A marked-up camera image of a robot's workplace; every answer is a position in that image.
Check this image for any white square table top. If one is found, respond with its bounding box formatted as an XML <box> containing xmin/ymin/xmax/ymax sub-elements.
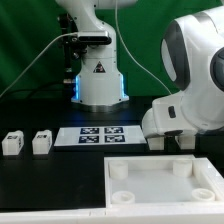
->
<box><xmin>104</xmin><ymin>155</ymin><xmax>224</xmax><ymax>208</ymax></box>

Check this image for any white sheet with tags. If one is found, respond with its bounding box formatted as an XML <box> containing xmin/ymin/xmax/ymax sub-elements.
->
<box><xmin>55</xmin><ymin>125</ymin><xmax>146</xmax><ymax>147</ymax></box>

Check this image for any grey cable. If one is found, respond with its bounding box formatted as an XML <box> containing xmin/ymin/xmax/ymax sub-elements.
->
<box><xmin>0</xmin><ymin>32</ymin><xmax>80</xmax><ymax>100</ymax></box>

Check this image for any white front rail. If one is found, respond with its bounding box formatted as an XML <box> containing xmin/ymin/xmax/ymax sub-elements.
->
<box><xmin>0</xmin><ymin>203</ymin><xmax>224</xmax><ymax>224</ymax></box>

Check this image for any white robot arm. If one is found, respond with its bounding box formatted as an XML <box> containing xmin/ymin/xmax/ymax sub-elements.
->
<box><xmin>55</xmin><ymin>0</ymin><xmax>224</xmax><ymax>139</ymax></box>

